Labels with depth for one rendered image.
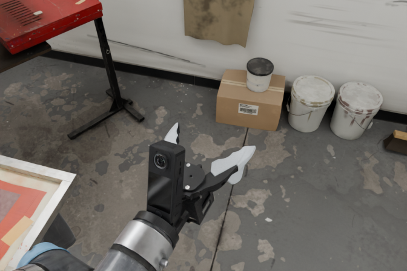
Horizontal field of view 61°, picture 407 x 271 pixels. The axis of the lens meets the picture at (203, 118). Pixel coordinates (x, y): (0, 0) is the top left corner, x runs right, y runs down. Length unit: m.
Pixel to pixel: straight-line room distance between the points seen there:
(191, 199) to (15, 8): 1.97
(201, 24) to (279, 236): 1.61
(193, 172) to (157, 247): 0.12
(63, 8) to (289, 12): 1.49
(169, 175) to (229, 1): 2.19
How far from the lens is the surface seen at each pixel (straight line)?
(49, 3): 2.32
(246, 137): 2.82
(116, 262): 0.48
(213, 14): 2.70
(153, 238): 0.49
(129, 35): 3.16
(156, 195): 0.50
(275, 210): 2.47
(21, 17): 2.25
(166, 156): 0.46
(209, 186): 0.52
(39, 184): 1.54
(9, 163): 1.60
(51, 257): 0.62
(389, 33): 2.76
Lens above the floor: 2.13
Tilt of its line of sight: 47 degrees down
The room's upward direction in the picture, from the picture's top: straight up
